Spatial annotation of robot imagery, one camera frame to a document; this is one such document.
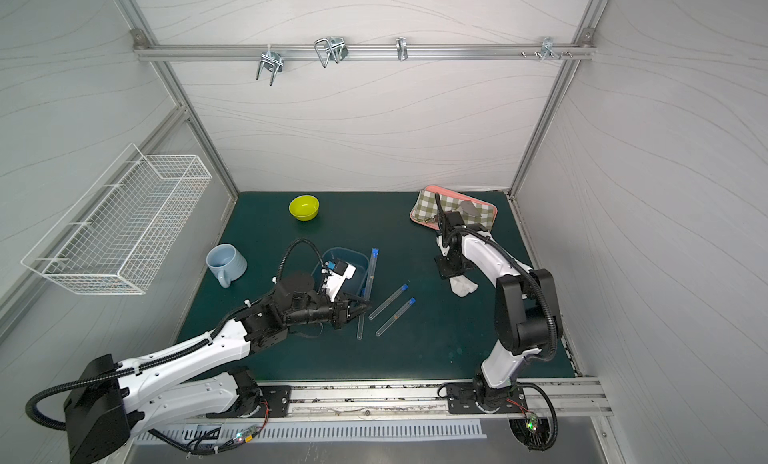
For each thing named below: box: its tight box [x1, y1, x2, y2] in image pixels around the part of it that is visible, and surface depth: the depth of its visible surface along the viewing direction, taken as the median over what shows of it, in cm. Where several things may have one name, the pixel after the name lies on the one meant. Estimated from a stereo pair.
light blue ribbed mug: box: [206, 243, 248, 288], surface depth 95 cm
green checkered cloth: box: [412, 190, 494, 229], surface depth 117 cm
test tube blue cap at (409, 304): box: [376, 297, 417, 337], surface depth 90 cm
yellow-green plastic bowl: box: [288, 195, 320, 221], surface depth 114 cm
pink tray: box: [410, 185, 498, 232], surface depth 117 cm
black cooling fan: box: [508, 417, 551, 450], surface depth 73 cm
